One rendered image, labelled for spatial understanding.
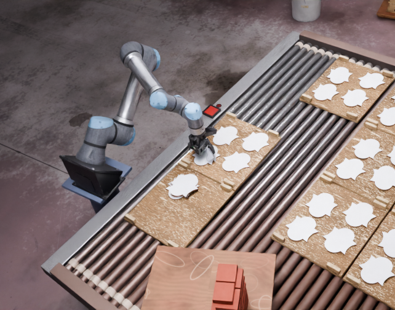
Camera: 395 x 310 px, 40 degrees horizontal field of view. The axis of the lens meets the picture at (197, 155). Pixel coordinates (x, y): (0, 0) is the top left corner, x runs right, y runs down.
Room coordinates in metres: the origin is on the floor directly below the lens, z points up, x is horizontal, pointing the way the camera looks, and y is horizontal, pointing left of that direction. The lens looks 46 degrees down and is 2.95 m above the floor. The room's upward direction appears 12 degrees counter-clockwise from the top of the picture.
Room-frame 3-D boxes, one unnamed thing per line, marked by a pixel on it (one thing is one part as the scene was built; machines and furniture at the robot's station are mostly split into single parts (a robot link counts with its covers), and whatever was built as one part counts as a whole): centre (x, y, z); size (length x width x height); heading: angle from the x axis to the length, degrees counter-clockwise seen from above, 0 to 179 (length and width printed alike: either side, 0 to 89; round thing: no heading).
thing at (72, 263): (2.07, -0.05, 0.90); 1.95 x 0.05 x 0.05; 132
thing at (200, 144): (1.88, -0.02, 1.08); 0.09 x 0.08 x 0.12; 134
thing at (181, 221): (1.63, 0.13, 0.93); 0.41 x 0.35 x 0.02; 133
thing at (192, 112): (1.89, -0.02, 1.24); 0.09 x 0.08 x 0.11; 31
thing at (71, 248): (2.12, 0.00, 0.89); 2.08 x 0.08 x 0.06; 132
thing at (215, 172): (1.92, -0.17, 0.93); 0.41 x 0.35 x 0.02; 133
